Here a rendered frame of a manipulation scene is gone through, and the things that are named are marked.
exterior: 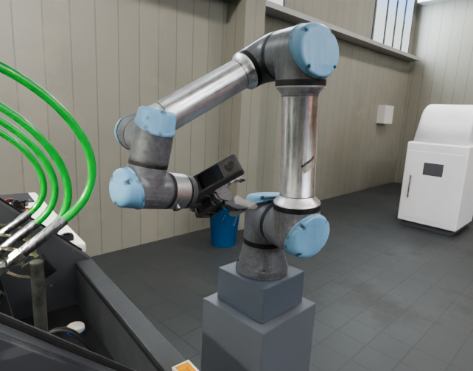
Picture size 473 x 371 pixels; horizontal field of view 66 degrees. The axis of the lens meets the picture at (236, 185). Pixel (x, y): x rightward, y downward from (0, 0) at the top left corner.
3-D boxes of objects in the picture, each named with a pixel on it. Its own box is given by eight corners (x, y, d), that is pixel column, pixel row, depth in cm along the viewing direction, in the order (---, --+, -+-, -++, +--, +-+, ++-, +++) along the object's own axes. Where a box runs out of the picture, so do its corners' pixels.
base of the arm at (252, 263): (259, 255, 117) (261, 225, 115) (298, 270, 107) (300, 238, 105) (225, 267, 107) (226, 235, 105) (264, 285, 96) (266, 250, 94)
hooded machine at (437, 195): (453, 238, 430) (477, 103, 399) (395, 224, 477) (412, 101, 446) (471, 226, 484) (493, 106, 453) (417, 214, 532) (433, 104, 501)
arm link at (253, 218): (268, 228, 113) (271, 185, 110) (296, 242, 102) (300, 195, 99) (235, 233, 107) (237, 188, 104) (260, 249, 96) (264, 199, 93)
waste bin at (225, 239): (224, 235, 402) (225, 196, 393) (246, 244, 378) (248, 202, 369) (197, 243, 376) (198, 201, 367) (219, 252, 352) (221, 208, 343)
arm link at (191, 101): (264, 29, 97) (100, 117, 81) (290, 22, 88) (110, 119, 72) (279, 71, 102) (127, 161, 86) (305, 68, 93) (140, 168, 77)
